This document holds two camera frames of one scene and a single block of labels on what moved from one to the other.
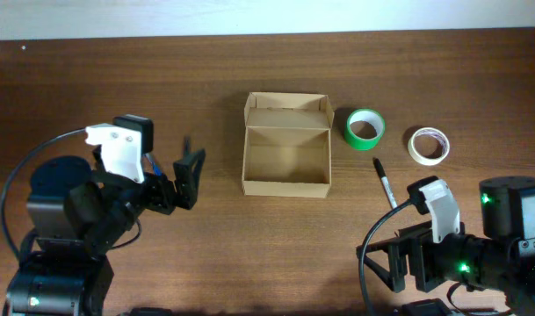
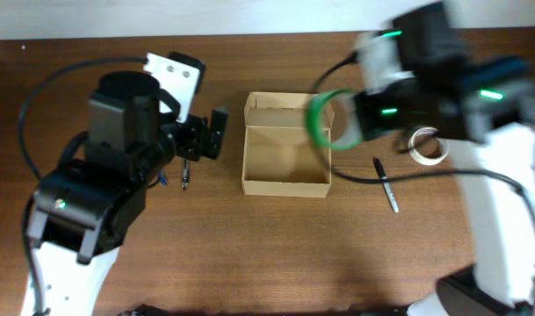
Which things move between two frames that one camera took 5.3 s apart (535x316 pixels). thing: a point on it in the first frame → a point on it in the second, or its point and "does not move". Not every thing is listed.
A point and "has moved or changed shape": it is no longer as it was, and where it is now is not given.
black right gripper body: [413, 257] → [370, 112]
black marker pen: [386, 183] does not move
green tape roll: [365, 128] has moved or changed shape
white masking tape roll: [429, 146] does not move
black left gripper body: [162, 193] → [197, 137]
